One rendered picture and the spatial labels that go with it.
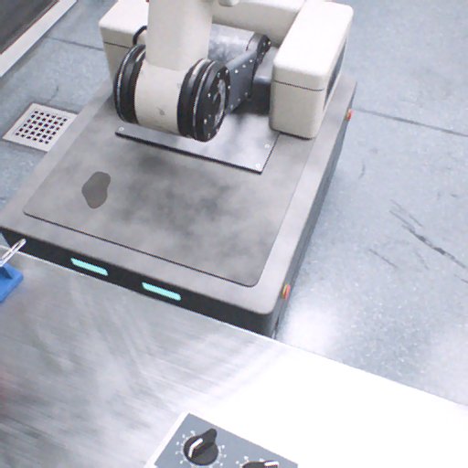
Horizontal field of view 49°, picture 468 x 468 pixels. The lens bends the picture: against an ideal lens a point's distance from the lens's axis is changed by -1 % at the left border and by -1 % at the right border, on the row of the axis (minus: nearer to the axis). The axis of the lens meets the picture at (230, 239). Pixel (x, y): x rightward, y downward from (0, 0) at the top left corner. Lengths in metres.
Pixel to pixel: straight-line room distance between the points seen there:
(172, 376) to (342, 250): 1.08
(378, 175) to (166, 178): 0.82
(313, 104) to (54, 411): 0.92
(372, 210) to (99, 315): 1.22
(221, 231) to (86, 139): 0.46
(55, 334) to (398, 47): 2.00
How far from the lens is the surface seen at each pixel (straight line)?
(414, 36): 2.48
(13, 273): 0.67
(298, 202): 1.22
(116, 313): 0.63
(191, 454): 0.50
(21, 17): 0.32
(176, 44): 1.07
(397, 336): 1.49
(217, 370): 0.58
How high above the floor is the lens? 1.30
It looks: 55 degrees down
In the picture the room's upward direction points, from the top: 1 degrees counter-clockwise
